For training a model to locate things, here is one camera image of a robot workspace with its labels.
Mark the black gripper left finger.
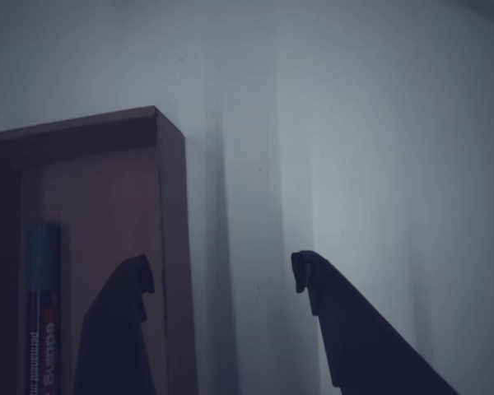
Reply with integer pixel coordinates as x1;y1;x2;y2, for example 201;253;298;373
72;253;157;395

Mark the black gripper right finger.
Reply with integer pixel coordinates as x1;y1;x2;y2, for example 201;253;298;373
291;249;462;395

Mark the green capped permanent marker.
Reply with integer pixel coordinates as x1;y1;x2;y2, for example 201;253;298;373
26;221;63;395

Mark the open cardboard box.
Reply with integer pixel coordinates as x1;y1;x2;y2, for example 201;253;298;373
0;105;198;395

